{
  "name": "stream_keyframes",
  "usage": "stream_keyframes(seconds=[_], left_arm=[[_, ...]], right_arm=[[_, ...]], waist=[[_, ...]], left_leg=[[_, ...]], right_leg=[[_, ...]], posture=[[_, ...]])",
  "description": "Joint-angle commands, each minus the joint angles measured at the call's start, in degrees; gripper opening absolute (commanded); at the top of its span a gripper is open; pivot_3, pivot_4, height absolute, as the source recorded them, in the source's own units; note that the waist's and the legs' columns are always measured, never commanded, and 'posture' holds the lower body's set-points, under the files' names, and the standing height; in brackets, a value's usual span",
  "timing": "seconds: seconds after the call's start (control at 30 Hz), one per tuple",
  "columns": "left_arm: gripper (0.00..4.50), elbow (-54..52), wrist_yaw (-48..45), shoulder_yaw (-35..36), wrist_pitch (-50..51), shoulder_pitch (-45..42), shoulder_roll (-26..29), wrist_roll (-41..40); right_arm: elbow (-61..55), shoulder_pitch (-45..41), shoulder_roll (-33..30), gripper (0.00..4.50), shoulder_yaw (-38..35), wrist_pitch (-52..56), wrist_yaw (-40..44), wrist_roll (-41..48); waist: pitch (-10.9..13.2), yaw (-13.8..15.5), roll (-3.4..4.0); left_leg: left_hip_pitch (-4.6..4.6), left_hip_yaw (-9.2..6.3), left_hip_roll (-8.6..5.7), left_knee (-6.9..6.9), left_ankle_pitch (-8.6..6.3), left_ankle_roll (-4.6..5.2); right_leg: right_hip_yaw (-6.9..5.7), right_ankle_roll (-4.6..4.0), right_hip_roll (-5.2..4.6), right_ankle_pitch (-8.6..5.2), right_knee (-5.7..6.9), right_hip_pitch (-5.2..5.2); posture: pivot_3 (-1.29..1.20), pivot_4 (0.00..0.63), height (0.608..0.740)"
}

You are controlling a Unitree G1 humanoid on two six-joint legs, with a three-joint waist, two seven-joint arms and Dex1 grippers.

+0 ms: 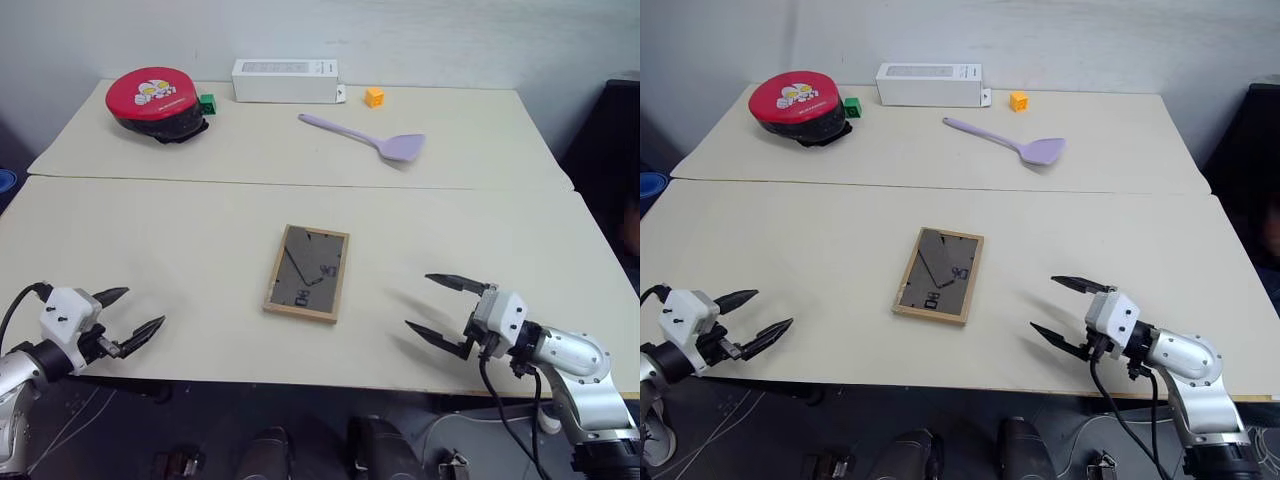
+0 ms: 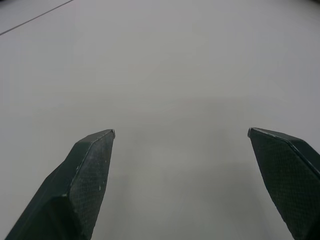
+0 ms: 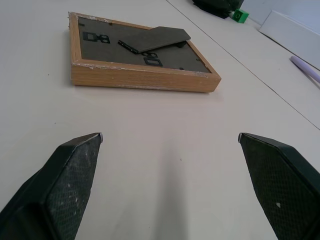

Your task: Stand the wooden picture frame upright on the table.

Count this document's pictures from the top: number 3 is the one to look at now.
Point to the black object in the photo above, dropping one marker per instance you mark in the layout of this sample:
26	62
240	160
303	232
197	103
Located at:
217	7

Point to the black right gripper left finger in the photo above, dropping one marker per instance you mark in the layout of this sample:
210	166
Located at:
57	190

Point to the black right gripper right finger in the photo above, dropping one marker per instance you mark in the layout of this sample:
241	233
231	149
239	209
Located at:
282	185

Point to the green toy block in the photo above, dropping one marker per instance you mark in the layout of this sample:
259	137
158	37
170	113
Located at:
240	16

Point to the white flat box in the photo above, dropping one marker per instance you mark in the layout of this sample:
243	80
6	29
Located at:
292	35

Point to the wooden picture frame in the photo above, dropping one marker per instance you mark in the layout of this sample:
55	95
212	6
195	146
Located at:
140	60

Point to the lavender pen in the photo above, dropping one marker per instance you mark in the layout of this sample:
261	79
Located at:
306	68

